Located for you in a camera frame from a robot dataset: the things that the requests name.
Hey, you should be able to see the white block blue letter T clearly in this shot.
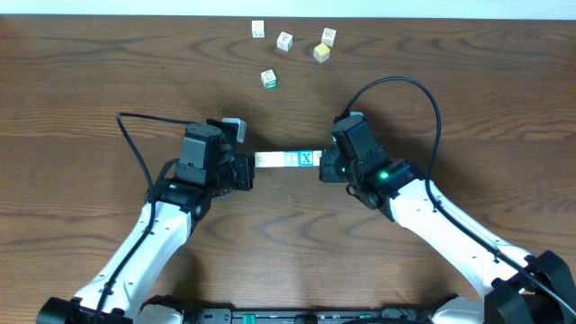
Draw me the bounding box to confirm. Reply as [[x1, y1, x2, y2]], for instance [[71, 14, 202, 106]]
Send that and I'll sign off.
[[313, 150, 322, 167]]

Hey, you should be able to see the white block yellow side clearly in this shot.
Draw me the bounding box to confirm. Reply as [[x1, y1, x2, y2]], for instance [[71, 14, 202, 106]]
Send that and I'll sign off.
[[298, 150, 314, 167]]

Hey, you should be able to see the red letter U block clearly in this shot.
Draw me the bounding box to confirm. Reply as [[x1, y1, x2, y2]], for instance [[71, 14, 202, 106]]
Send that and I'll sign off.
[[255, 152, 271, 168]]

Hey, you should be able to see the white block yellow edge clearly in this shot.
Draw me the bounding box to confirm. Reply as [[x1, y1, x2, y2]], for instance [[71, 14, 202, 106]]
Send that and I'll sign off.
[[284, 151, 300, 167]]

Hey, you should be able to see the plain yellow block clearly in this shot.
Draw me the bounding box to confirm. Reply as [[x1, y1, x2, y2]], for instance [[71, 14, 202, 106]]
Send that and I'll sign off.
[[269, 151, 285, 167]]

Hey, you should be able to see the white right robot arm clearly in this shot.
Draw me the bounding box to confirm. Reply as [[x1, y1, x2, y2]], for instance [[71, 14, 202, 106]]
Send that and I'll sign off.
[[319, 114, 575, 323]]

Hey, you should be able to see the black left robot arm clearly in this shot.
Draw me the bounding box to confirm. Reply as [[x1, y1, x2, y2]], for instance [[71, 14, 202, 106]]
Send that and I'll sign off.
[[36, 118, 255, 324]]

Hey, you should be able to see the white block teal side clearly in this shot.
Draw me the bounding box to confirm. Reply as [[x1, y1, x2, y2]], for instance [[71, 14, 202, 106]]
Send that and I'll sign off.
[[260, 69, 277, 89]]

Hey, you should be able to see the yellow topped block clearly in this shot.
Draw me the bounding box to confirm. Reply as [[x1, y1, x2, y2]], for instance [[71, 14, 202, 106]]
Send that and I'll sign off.
[[313, 43, 331, 63]]

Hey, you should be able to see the white patterned block top right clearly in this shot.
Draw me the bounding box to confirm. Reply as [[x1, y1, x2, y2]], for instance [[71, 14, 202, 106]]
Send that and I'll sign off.
[[321, 28, 337, 47]]

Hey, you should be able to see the white block tilted top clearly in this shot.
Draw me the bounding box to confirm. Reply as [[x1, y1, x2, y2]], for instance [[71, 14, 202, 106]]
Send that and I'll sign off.
[[276, 31, 293, 51]]

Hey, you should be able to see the white block top left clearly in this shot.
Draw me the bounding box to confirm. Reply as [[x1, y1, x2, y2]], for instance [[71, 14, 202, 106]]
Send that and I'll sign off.
[[251, 20, 266, 38]]

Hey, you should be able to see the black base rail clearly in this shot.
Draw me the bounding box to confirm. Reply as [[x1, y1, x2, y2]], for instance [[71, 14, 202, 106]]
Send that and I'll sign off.
[[184, 307, 433, 324]]

